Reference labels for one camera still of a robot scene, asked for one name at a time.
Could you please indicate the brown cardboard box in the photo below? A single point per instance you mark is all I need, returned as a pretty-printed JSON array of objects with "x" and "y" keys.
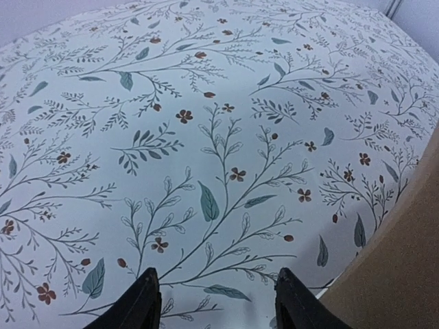
[{"x": 393, "y": 283}]

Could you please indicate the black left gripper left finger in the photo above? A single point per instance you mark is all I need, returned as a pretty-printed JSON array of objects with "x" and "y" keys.
[{"x": 138, "y": 308}]

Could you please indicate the floral patterned table mat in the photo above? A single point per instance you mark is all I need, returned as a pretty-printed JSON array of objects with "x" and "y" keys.
[{"x": 215, "y": 141}]

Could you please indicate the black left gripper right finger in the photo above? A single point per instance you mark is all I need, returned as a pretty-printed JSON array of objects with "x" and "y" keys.
[{"x": 298, "y": 308}]

